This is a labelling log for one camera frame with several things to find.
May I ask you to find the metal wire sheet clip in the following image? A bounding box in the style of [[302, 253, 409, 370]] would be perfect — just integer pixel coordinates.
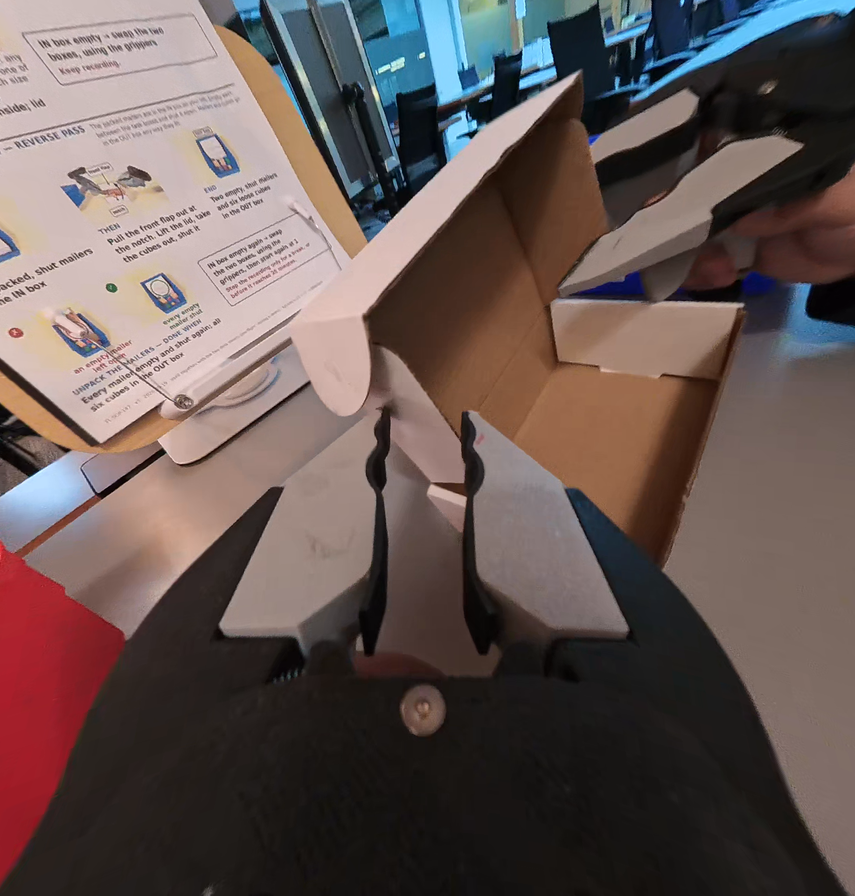
[[42, 307, 198, 415], [283, 196, 346, 272]]

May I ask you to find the red plastic bin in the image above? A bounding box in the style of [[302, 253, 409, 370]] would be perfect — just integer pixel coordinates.
[[0, 525, 128, 896]]

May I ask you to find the instruction sheet on stand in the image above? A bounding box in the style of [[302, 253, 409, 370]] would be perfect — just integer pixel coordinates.
[[0, 24, 369, 457]]

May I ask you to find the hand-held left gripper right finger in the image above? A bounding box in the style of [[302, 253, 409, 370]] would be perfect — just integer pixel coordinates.
[[461, 411, 630, 658]]

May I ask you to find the white cardboard mailer box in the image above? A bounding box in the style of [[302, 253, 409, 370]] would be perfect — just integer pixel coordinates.
[[289, 70, 747, 568]]

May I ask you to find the framed monitor on stand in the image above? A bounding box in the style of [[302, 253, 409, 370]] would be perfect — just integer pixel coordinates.
[[259, 0, 409, 219]]

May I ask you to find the black office chair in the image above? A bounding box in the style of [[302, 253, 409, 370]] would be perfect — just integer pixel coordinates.
[[545, 3, 635, 135], [394, 85, 448, 198]]

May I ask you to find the printed instruction sheet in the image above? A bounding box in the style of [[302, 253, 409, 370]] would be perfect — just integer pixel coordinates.
[[0, 0, 346, 447]]

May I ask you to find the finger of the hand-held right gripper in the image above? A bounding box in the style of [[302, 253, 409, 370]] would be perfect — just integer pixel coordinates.
[[557, 135, 806, 304], [590, 87, 708, 210]]

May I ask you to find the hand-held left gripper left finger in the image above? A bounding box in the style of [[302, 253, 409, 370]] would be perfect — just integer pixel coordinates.
[[219, 408, 390, 658]]

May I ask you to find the blue plastic bin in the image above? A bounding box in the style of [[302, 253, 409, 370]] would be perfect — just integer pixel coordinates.
[[587, 270, 646, 302]]

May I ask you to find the person's right hand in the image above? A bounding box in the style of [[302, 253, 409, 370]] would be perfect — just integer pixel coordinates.
[[679, 140, 855, 293]]

